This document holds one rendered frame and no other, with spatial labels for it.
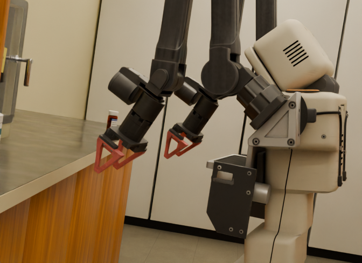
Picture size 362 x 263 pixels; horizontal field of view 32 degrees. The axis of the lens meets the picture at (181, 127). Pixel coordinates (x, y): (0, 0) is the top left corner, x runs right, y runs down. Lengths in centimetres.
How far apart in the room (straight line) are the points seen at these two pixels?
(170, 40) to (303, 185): 44
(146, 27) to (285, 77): 353
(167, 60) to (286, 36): 27
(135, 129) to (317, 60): 43
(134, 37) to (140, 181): 112
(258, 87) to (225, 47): 11
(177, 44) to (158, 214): 368
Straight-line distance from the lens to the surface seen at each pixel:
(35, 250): 172
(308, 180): 144
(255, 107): 127
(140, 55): 488
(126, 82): 138
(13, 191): 136
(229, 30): 131
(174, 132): 175
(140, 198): 495
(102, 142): 135
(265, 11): 174
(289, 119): 127
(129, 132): 137
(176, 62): 133
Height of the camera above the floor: 122
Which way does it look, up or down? 5 degrees down
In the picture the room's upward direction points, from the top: 9 degrees clockwise
